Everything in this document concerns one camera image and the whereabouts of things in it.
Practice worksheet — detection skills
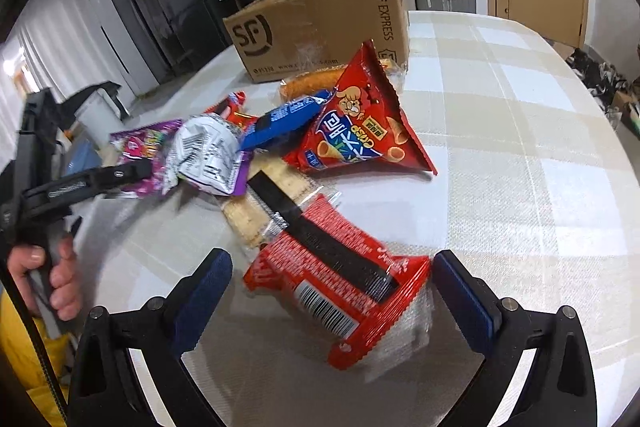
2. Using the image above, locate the person's left hand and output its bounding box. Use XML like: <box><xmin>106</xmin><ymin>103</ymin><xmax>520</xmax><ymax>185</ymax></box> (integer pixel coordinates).
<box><xmin>7</xmin><ymin>237</ymin><xmax>83</xmax><ymax>320</ymax></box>

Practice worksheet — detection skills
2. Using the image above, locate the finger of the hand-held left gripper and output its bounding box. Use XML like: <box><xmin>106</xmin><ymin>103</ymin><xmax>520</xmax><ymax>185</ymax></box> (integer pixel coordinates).
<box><xmin>52</xmin><ymin>81</ymin><xmax>124</xmax><ymax>128</ymax></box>
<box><xmin>30</xmin><ymin>161</ymin><xmax>152</xmax><ymax>208</ymax></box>

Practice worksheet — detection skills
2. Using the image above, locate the clear cracker packet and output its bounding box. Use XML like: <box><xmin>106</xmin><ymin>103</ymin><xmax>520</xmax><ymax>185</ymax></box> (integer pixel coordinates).
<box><xmin>220</xmin><ymin>154</ymin><xmax>341</xmax><ymax>250</ymax></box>

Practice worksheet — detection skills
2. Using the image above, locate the pile of shoes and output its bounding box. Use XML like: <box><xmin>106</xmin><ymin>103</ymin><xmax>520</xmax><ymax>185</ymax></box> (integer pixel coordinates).
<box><xmin>570</xmin><ymin>49</ymin><xmax>640</xmax><ymax>132</ymax></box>

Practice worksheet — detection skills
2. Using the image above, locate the silver snack packet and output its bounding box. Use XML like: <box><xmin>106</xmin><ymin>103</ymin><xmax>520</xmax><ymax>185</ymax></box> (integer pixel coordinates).
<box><xmin>160</xmin><ymin>113</ymin><xmax>246</xmax><ymax>196</ymax></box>

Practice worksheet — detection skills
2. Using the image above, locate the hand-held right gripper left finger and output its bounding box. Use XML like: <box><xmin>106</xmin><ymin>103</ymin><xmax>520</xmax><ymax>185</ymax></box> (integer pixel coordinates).
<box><xmin>67</xmin><ymin>248</ymin><xmax>234</xmax><ymax>427</ymax></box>

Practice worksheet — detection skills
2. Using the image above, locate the blue cookie packet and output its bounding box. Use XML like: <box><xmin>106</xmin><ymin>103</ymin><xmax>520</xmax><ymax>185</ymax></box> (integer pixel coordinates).
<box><xmin>239</xmin><ymin>88</ymin><xmax>333</xmax><ymax>152</ymax></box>

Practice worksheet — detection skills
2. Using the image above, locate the purple candy packet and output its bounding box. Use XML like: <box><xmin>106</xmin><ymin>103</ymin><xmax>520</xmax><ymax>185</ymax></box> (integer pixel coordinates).
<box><xmin>109</xmin><ymin>118</ymin><xmax>253</xmax><ymax>198</ymax></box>

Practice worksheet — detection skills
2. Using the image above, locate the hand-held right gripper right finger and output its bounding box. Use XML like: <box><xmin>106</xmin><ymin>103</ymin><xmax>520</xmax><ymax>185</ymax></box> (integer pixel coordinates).
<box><xmin>431</xmin><ymin>250</ymin><xmax>598</xmax><ymax>427</ymax></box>

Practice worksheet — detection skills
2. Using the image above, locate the bread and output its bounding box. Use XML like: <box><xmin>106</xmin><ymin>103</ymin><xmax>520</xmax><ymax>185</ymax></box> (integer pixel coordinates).
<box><xmin>280</xmin><ymin>62</ymin><xmax>401</xmax><ymax>102</ymax></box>

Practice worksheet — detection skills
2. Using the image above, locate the yellow cloth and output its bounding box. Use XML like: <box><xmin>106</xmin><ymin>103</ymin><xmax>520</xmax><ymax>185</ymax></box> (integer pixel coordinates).
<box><xmin>0</xmin><ymin>292</ymin><xmax>71</xmax><ymax>427</ymax></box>

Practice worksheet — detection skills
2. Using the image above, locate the small red cookie packet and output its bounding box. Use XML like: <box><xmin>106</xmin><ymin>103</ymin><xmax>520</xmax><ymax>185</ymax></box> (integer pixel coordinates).
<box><xmin>202</xmin><ymin>91</ymin><xmax>258</xmax><ymax>130</ymax></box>

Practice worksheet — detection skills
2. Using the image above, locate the red triangular snack bag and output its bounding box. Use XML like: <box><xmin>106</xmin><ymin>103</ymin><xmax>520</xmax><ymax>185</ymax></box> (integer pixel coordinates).
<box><xmin>284</xmin><ymin>39</ymin><xmax>439</xmax><ymax>178</ymax></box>

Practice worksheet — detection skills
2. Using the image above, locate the black strap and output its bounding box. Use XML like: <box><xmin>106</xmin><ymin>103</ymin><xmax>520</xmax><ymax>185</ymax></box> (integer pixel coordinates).
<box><xmin>0</xmin><ymin>237</ymin><xmax>68</xmax><ymax>427</ymax></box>

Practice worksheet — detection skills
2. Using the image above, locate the brown cardboard box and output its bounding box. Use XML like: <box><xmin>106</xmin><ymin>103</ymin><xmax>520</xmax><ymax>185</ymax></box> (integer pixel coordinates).
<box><xmin>222</xmin><ymin>0</ymin><xmax>412</xmax><ymax>82</ymax></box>

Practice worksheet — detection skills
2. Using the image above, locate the red black-striped snack packet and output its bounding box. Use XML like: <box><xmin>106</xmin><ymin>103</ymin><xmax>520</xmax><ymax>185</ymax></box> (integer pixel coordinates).
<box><xmin>242</xmin><ymin>194</ymin><xmax>433</xmax><ymax>370</ymax></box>

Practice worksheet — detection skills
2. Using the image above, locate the white curtain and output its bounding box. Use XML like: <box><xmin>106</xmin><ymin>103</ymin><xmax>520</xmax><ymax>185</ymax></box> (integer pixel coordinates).
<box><xmin>0</xmin><ymin>0</ymin><xmax>101</xmax><ymax>118</ymax></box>

